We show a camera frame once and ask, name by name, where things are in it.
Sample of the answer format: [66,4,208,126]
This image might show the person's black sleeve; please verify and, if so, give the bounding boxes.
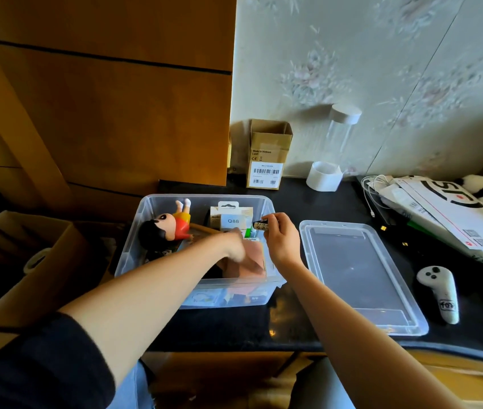
[0,312,117,409]

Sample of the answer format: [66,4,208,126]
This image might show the large brown cardboard box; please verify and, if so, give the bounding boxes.
[0,210,90,330]

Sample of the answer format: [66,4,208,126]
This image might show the small open cardboard box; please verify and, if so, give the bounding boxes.
[228,119,294,191]

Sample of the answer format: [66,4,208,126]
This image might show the pink soft pouch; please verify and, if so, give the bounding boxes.
[220,239,268,281]

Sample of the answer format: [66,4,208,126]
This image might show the person's blue jeans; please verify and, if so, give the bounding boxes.
[107,360,157,409]

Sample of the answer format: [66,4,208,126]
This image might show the clear bottle with white cap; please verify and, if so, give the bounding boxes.
[323,103,362,174]

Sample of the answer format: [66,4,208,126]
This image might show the person's right hand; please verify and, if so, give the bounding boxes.
[263,212,307,272]

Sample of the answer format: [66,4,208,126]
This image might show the white cable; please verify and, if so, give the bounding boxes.
[361,174,395,219]

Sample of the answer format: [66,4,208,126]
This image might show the cartoon boy doll figure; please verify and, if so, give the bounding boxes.
[138,199,194,256]

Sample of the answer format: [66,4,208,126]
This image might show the person's right forearm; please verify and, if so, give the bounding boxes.
[273,259,466,409]

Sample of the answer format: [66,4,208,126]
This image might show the person's left forearm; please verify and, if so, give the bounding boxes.
[56,235,229,389]

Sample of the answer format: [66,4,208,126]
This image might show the wooden cabinet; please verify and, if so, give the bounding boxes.
[0,0,238,222]

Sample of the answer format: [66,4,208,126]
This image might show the clear plastic box lid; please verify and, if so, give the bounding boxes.
[299,220,430,337]

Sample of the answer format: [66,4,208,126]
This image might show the brown flat item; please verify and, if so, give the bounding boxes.
[189,222,223,237]

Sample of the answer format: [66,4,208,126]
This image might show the clear plastic storage box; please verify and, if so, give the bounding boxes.
[114,194,287,310]

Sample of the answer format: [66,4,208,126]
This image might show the white retail product box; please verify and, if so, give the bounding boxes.
[209,201,255,235]

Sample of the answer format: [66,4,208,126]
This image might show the white round cup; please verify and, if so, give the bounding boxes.
[306,161,344,193]

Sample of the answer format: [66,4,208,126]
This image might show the person's left hand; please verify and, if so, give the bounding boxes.
[221,228,248,263]

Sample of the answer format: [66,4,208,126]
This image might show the white handheld controller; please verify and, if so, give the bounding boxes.
[416,266,460,325]

